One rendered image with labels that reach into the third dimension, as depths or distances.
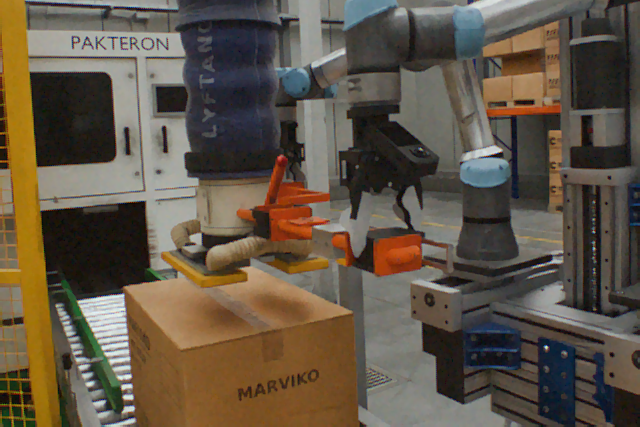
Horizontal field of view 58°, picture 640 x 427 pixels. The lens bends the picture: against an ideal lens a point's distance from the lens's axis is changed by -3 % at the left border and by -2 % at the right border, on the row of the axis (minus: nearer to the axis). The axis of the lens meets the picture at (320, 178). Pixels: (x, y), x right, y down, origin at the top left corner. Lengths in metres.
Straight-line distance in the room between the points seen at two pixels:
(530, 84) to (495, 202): 8.23
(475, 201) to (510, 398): 0.46
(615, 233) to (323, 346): 0.67
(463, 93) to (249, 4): 0.61
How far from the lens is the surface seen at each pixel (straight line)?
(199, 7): 1.31
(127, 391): 2.16
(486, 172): 1.44
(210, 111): 1.29
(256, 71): 1.30
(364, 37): 0.82
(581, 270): 1.44
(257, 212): 1.14
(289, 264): 1.28
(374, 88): 0.82
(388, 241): 0.80
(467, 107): 1.59
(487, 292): 1.44
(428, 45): 0.84
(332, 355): 1.38
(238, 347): 1.27
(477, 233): 1.45
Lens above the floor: 1.36
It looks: 4 degrees down
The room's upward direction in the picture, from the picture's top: 3 degrees counter-clockwise
